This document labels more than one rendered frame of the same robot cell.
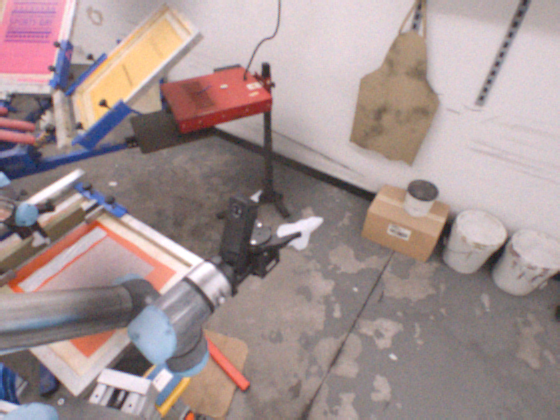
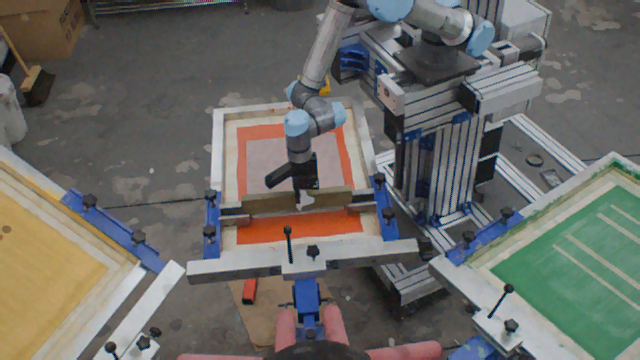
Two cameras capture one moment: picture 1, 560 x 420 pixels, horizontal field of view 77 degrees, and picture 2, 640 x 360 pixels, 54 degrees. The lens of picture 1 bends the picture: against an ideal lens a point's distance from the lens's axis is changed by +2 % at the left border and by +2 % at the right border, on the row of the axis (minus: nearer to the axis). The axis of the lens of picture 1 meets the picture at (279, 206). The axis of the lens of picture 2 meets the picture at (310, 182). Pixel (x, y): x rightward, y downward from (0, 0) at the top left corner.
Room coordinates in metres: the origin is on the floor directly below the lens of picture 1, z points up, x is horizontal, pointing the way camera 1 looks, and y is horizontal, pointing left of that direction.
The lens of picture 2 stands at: (1.71, 2.15, 2.47)
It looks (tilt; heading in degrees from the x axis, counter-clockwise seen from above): 43 degrees down; 234
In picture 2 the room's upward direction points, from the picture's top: 4 degrees counter-clockwise
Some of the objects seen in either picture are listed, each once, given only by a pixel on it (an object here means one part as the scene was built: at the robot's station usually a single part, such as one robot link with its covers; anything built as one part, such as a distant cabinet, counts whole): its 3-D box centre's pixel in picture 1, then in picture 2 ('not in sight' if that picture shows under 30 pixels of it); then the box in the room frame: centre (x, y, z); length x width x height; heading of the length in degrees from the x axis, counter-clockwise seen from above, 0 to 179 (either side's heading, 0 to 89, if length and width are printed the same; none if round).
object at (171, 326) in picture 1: (171, 321); not in sight; (0.24, 0.16, 1.65); 0.11 x 0.08 x 0.09; 141
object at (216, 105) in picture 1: (218, 97); not in sight; (2.00, 0.38, 1.06); 0.61 x 0.46 x 0.12; 116
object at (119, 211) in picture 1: (104, 204); (213, 228); (1.15, 0.82, 0.98); 0.30 x 0.05 x 0.07; 56
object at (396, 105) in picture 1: (399, 87); not in sight; (2.11, -0.76, 1.06); 0.53 x 0.07 x 1.05; 56
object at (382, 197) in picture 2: not in sight; (383, 211); (0.69, 1.13, 0.98); 0.30 x 0.05 x 0.07; 56
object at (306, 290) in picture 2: not in sight; (306, 292); (1.10, 1.25, 1.02); 0.17 x 0.06 x 0.05; 56
